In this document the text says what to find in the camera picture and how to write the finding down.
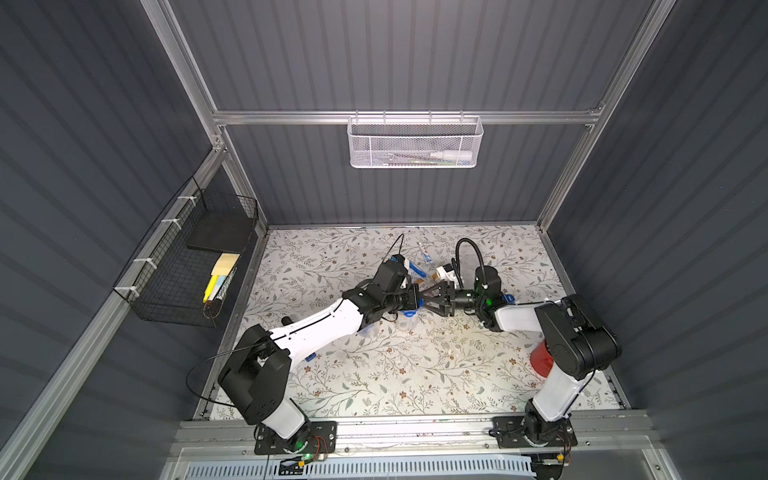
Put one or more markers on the white wire mesh basket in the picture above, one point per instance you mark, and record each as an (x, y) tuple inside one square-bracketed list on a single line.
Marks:
[(405, 142)]

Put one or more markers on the white ventilated front panel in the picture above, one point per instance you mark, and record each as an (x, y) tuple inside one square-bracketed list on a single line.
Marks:
[(383, 467)]

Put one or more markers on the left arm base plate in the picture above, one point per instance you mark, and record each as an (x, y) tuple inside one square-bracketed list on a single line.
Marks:
[(315, 437)]

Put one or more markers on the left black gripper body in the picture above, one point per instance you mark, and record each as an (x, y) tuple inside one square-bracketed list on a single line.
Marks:
[(410, 297)]

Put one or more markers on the yellow sticky notes pad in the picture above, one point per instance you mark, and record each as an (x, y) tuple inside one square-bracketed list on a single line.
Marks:
[(225, 264)]

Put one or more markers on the black wire wall basket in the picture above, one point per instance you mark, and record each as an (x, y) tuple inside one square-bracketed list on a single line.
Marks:
[(165, 281)]

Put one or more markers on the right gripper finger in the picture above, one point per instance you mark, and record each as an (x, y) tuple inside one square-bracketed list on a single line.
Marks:
[(443, 308), (441, 289)]

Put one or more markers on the black notebook in basket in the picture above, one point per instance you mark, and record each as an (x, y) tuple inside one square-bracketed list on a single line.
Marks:
[(221, 232)]

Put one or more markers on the blue-lid clear container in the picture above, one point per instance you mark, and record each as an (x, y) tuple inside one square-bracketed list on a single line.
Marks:
[(370, 331), (408, 320)]

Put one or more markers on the yellow marker in basket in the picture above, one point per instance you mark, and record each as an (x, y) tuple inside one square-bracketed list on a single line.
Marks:
[(210, 288)]

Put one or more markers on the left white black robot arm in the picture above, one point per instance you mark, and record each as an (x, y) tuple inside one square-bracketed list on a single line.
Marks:
[(255, 375)]

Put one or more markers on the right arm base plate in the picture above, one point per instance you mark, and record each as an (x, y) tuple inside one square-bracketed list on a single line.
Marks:
[(518, 431)]

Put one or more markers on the white tube in basket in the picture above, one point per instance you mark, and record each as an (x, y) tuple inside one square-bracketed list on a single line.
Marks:
[(452, 156)]

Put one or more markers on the red pencil cup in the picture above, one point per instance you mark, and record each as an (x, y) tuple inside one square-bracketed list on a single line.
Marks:
[(541, 360)]

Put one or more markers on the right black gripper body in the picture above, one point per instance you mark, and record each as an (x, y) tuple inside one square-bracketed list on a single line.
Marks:
[(447, 300)]

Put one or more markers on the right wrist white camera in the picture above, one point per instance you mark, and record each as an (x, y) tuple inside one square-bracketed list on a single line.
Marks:
[(446, 273)]

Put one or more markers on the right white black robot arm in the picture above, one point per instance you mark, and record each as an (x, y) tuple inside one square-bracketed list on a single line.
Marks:
[(575, 336)]

